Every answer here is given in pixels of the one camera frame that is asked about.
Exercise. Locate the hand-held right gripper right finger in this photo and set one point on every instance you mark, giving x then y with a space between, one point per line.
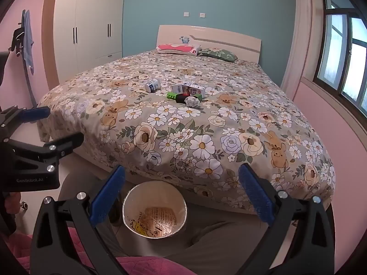
256 194

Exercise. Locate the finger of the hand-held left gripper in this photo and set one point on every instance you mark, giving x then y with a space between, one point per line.
34 113
64 144

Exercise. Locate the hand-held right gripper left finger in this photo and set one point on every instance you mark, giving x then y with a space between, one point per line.
110 194

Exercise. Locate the paper bucket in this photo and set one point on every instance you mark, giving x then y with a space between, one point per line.
154 194

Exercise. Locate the green toy brick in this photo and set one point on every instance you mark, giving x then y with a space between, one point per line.
173 95

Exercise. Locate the person's left hand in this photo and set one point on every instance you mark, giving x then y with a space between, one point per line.
13 203

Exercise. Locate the chair base with casters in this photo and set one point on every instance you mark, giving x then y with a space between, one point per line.
24 205

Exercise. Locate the coat rack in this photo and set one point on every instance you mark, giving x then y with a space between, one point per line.
30 88

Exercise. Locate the yellow snack wrapper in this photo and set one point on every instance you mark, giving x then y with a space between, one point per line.
156 220

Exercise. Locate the person's grey trouser legs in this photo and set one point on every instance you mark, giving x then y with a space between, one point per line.
223 246

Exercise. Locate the pink quilted cloth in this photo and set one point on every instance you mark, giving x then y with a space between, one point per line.
17 252

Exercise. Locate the black hanging garment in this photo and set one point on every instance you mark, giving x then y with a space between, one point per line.
17 40

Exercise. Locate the floral bedspread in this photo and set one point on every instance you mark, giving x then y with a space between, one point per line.
200 137

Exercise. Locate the cream wardrobe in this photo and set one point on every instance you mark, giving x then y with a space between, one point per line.
91 34

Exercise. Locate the white plastic bottle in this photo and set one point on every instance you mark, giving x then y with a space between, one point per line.
152 85

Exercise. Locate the crumpled paper ball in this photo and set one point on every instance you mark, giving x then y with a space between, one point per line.
191 102

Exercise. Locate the black foam cylinder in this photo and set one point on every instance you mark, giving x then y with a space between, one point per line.
181 98

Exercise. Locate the white printed carton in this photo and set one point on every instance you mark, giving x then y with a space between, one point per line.
193 89

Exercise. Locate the green floral pillow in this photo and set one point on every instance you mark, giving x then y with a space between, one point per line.
219 54

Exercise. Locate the pink pillow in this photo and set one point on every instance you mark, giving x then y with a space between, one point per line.
177 48

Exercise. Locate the window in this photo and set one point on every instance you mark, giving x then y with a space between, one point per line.
338 48

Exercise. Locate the cream bed frame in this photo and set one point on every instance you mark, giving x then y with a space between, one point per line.
215 38

